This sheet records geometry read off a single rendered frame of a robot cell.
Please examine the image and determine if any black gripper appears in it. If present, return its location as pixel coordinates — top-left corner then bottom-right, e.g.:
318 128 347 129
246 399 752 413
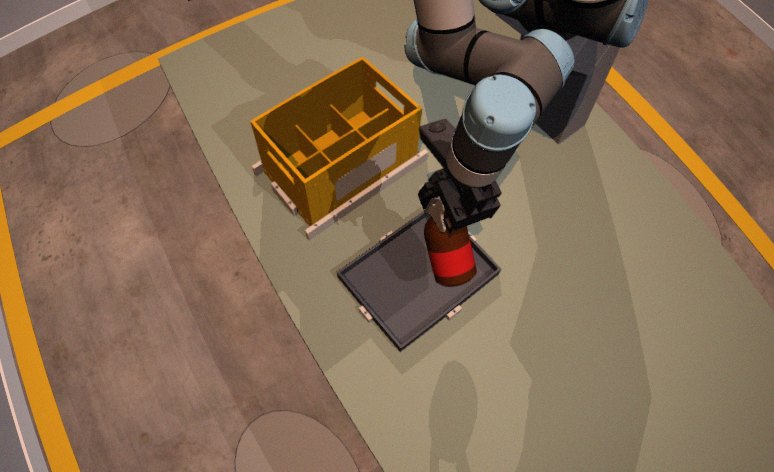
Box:
418 160 502 234

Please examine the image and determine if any brown bottle with red label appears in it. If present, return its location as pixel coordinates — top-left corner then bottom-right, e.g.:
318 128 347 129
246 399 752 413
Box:
424 218 477 287

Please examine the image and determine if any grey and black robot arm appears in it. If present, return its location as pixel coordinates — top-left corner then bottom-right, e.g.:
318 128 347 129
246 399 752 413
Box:
404 0 649 187

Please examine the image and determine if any orange divided crate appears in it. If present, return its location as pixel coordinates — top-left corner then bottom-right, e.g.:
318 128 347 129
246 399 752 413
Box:
251 66 418 226

